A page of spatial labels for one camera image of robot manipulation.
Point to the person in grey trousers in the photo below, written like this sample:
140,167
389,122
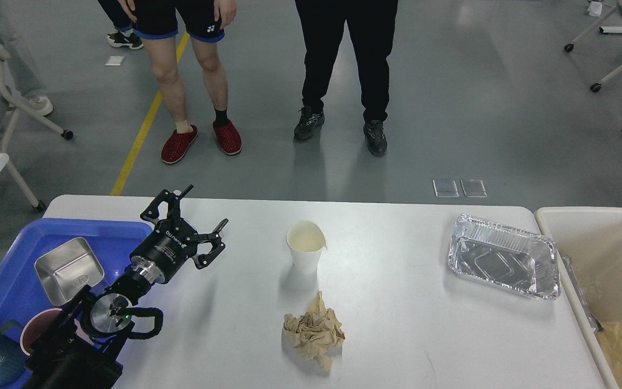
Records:
21,64

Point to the white paper scrap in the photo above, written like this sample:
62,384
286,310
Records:
115,60

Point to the white paper cup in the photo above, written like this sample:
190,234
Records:
306,242

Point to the pink mug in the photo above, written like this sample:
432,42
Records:
35,327

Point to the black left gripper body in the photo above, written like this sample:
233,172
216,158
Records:
164,251

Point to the blue plastic tray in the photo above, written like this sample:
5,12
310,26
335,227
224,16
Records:
21,293

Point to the aluminium foil tray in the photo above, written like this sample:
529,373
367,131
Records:
519,261

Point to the stainless steel rectangular tray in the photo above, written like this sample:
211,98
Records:
65,270

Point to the crumpled brown paper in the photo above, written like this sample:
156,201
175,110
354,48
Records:
315,333

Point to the beige plastic bin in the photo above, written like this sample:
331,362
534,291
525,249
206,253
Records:
591,237

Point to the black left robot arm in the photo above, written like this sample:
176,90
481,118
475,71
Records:
80,347

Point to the person in dark jeans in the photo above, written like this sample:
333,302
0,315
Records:
123,35

